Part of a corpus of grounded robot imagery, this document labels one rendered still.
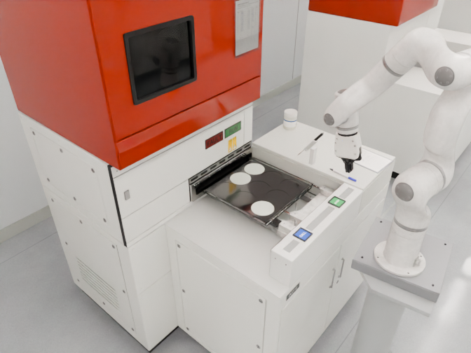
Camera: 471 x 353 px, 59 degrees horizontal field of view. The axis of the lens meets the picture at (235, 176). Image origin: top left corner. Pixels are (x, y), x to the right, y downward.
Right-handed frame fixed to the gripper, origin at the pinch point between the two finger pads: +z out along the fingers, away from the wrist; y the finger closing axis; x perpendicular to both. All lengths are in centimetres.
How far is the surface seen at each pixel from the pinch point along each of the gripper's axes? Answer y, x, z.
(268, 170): -45.2, 2.7, 12.4
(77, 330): -125, -86, 87
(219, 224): -44, -35, 21
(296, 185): -28.1, 1.8, 16.1
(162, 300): -72, -58, 61
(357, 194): 0.2, 5.7, 15.9
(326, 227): 1.0, -21.0, 16.5
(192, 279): -53, -51, 44
